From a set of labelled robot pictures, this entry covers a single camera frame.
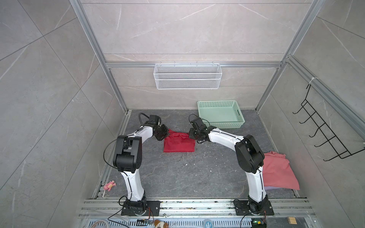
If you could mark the green plastic basket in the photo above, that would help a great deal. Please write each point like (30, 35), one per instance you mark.
(224, 114)

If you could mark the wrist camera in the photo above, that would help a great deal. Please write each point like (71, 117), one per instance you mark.
(198, 124)
(154, 120)

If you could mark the lavender folded t shirt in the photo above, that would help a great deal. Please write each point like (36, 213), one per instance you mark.
(271, 188)

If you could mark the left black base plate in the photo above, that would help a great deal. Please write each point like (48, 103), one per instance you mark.
(151, 209)

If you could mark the green circuit board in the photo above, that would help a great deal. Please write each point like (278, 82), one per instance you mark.
(258, 223)

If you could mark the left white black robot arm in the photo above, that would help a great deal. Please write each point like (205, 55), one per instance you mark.
(127, 160)

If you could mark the aluminium rail base frame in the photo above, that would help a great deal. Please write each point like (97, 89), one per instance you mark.
(197, 213)

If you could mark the brown white round object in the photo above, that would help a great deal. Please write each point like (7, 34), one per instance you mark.
(160, 224)

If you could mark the pink folded t shirt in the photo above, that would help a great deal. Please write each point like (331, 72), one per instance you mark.
(277, 172)

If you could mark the white wire mesh shelf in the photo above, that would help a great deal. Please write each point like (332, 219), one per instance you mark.
(187, 76)

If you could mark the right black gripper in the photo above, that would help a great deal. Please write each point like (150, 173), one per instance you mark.
(191, 130)

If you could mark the black wire hook rack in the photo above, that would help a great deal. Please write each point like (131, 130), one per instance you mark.
(322, 127)

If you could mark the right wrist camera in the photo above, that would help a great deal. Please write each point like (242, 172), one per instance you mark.
(198, 124)

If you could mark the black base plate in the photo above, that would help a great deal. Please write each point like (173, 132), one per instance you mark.
(151, 209)
(242, 209)

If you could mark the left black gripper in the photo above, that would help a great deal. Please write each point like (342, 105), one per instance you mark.
(166, 132)

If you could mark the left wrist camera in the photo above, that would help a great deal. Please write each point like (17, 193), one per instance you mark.
(154, 120)

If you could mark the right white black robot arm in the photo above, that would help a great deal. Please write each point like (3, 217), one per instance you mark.
(249, 156)

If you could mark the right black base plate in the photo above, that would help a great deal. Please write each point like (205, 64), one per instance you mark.
(242, 209)

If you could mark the red t shirt with print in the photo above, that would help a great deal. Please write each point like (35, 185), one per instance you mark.
(177, 142)

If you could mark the small pink toy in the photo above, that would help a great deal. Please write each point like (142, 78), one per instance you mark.
(109, 186)

